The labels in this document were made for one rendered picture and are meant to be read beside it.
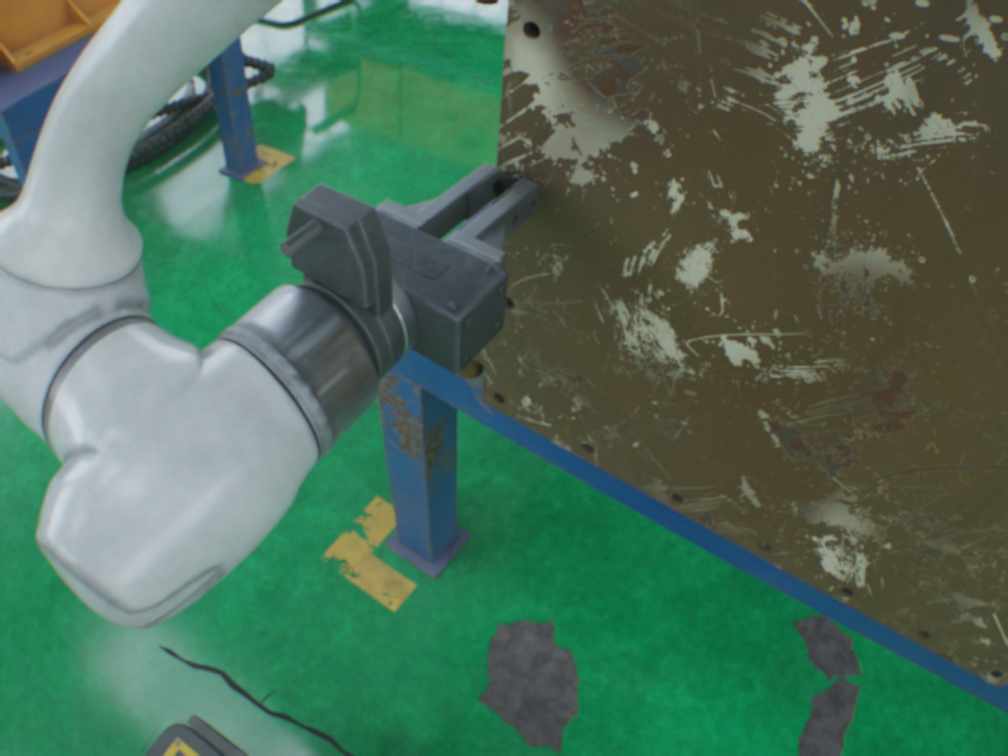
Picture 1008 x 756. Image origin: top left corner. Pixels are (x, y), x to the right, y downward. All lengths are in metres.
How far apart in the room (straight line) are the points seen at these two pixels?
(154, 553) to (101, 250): 0.17
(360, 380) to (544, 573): 1.03
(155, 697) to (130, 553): 1.07
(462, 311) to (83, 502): 0.23
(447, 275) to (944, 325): 0.31
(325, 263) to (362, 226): 0.04
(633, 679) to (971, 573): 0.82
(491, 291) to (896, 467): 0.33
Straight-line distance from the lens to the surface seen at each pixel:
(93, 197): 0.40
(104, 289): 0.41
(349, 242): 0.36
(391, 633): 1.33
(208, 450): 0.34
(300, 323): 0.38
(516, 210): 0.51
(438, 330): 0.42
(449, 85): 2.75
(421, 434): 1.01
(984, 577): 0.65
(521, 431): 0.85
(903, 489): 0.58
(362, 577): 1.38
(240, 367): 0.37
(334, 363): 0.38
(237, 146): 2.29
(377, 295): 0.39
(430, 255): 0.44
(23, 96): 1.82
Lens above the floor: 1.25
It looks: 50 degrees down
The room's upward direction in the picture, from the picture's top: 5 degrees clockwise
